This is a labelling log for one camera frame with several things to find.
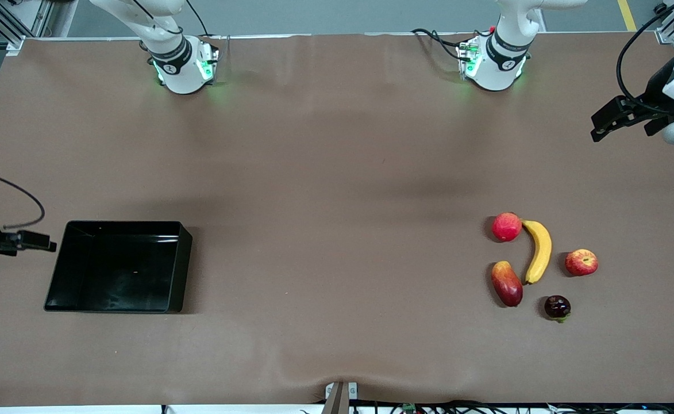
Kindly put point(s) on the black rectangular plastic box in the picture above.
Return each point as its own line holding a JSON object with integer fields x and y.
{"x": 118, "y": 270}

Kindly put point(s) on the red apple with sticker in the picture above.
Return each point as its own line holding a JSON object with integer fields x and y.
{"x": 581, "y": 263}

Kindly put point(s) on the round red peach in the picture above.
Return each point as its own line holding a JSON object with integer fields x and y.
{"x": 507, "y": 227}

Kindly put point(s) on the red yellow mango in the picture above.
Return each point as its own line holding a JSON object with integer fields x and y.
{"x": 507, "y": 284}

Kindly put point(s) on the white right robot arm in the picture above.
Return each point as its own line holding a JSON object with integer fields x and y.
{"x": 170, "y": 57}

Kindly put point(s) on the brown table cover mat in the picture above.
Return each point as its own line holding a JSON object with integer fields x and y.
{"x": 314, "y": 230}

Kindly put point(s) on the grey bracket with post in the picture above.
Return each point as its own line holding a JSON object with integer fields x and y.
{"x": 339, "y": 399}

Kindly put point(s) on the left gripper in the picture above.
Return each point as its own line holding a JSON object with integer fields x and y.
{"x": 655, "y": 92}

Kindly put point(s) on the dark purple mangosteen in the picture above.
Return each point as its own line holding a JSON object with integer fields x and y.
{"x": 557, "y": 306}

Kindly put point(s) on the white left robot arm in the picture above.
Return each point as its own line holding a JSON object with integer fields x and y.
{"x": 503, "y": 57}

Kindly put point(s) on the small green connector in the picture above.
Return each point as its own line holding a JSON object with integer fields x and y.
{"x": 409, "y": 408}

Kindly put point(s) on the yellow banana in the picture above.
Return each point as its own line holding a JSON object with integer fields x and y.
{"x": 540, "y": 247}

